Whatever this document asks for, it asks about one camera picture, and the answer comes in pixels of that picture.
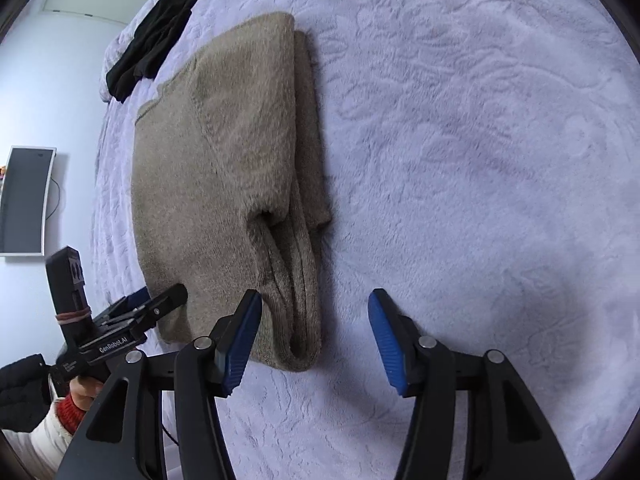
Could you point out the wall-mounted flat screen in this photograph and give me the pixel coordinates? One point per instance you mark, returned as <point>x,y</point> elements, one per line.
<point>22,200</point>

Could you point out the black garment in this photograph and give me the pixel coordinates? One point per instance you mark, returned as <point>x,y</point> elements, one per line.
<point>155,35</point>

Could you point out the person's left hand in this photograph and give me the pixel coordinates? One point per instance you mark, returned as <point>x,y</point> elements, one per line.
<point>85,391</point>

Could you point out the beige knit sweater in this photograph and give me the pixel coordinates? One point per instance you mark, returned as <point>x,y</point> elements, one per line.
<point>225,160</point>

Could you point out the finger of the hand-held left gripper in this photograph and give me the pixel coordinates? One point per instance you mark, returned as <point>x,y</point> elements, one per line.
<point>132,301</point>
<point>167,300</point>

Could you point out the lavender fleece blanket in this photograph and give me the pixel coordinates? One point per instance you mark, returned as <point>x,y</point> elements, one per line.
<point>475,160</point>

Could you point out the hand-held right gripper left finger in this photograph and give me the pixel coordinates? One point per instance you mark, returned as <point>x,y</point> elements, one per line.
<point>242,345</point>

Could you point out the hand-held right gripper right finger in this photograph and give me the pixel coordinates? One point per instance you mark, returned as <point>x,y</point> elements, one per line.
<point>387,340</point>

